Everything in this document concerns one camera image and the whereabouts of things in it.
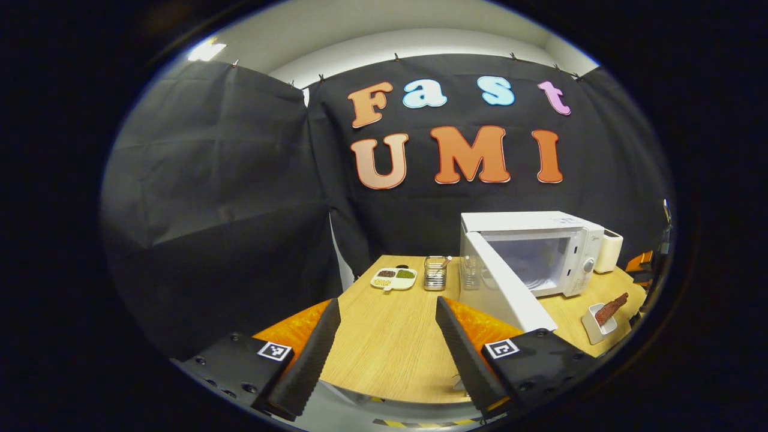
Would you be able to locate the small white ribbed tray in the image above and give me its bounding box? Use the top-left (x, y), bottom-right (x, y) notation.
top-left (581, 303), bottom-right (619, 346)

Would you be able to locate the ceiling light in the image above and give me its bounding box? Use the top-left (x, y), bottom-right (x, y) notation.
top-left (187, 39), bottom-right (227, 62)

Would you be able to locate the white microwave oven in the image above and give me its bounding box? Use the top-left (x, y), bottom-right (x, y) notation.
top-left (459, 211), bottom-right (605, 334)

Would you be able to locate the red meat strip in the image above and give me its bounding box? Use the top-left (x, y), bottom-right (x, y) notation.
top-left (594, 292), bottom-right (629, 326)

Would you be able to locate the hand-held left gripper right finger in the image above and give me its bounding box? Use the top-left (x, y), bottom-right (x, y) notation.
top-left (436, 296), bottom-right (595, 419)

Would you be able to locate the clear glass holder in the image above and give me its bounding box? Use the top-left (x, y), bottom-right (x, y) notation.
top-left (461, 255), bottom-right (485, 292)

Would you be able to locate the white toaster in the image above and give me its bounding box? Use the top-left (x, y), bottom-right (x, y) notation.
top-left (594, 229), bottom-right (624, 274)

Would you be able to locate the white divided bean dish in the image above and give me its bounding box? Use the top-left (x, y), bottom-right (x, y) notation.
top-left (370, 267), bottom-right (418, 292)

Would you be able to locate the metal wire basket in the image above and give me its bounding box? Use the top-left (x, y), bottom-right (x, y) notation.
top-left (424, 256), bottom-right (452, 292)

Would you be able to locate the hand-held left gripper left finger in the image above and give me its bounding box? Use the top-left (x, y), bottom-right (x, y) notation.
top-left (171, 298), bottom-right (341, 422)

